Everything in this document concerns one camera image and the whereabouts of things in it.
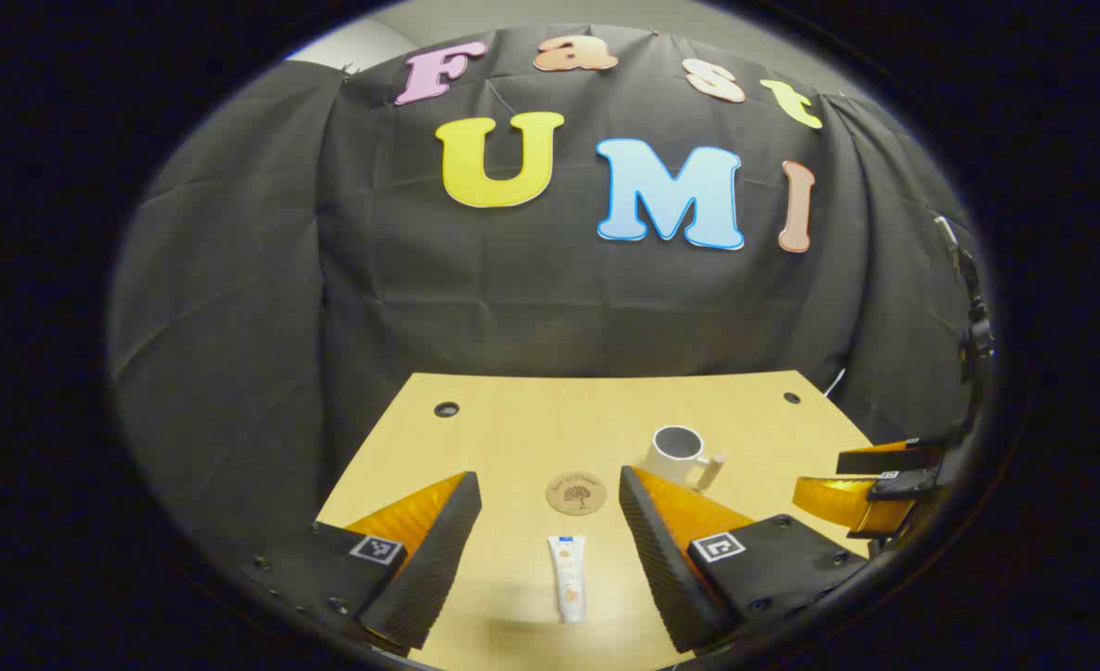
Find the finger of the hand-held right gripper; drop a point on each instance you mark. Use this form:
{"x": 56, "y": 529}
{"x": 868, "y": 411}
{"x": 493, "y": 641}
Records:
{"x": 839, "y": 503}
{"x": 886, "y": 459}

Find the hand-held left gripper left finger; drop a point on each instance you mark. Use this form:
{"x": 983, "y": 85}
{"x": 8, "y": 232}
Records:
{"x": 429, "y": 568}

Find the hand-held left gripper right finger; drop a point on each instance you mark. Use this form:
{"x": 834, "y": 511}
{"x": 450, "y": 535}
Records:
{"x": 654, "y": 568}

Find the white toothpaste tube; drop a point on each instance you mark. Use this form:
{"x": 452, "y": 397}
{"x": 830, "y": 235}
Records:
{"x": 569, "y": 578}

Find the round wooden coaster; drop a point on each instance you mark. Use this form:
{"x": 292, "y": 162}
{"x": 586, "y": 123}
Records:
{"x": 576, "y": 493}

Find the light wooden desktop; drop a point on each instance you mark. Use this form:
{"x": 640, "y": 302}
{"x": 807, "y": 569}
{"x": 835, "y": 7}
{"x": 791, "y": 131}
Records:
{"x": 513, "y": 438}

